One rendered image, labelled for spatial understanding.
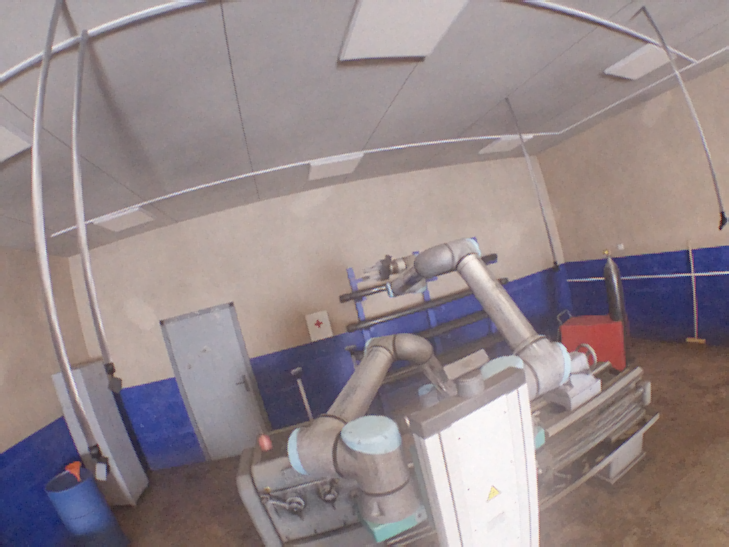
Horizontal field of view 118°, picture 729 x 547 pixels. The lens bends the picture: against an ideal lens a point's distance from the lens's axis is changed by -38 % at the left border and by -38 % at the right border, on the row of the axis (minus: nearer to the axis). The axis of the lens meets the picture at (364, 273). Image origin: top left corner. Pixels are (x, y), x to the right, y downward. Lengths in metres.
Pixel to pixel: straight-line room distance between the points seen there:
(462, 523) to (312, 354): 4.16
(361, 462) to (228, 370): 4.17
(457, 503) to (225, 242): 4.48
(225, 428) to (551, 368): 4.63
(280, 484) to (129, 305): 4.00
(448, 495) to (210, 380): 4.41
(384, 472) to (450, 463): 0.17
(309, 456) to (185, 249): 4.31
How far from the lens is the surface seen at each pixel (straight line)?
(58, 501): 3.98
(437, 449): 0.87
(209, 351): 5.00
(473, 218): 5.77
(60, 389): 4.86
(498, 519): 1.15
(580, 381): 2.71
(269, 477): 1.84
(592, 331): 4.75
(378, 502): 1.01
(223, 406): 5.16
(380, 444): 0.91
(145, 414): 5.61
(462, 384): 0.87
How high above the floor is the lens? 2.15
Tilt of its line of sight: 1 degrees down
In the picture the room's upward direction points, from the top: 14 degrees counter-clockwise
